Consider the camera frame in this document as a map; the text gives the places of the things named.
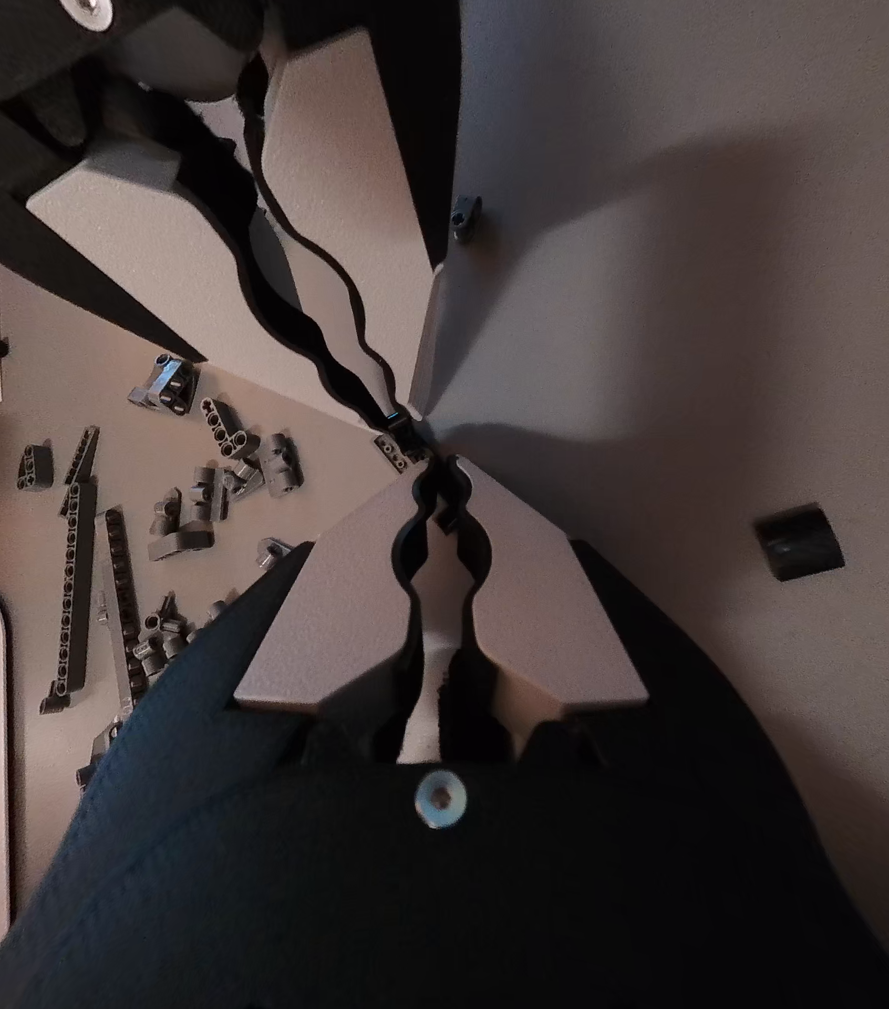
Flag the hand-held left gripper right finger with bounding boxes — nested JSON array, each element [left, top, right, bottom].
[[447, 456, 649, 761]]

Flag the small black lego piece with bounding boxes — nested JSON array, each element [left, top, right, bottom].
[[429, 461, 465, 536]]

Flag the long dark grey lego plate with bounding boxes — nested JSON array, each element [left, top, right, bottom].
[[94, 507, 148, 714]]

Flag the pile of dark grey pieces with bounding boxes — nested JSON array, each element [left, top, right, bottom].
[[74, 353, 307, 789]]

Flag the long dark grey holed beam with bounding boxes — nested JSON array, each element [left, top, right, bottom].
[[38, 426, 101, 714]]

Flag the black plate assembly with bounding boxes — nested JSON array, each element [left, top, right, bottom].
[[381, 410, 436, 466]]

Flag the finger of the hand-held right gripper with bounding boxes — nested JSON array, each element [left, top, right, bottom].
[[25, 146, 394, 433], [238, 27, 449, 420]]

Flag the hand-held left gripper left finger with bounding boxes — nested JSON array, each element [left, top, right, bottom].
[[233, 459, 441, 763]]

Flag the dark grey lego frame brick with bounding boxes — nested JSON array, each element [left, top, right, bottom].
[[16, 441, 54, 493]]

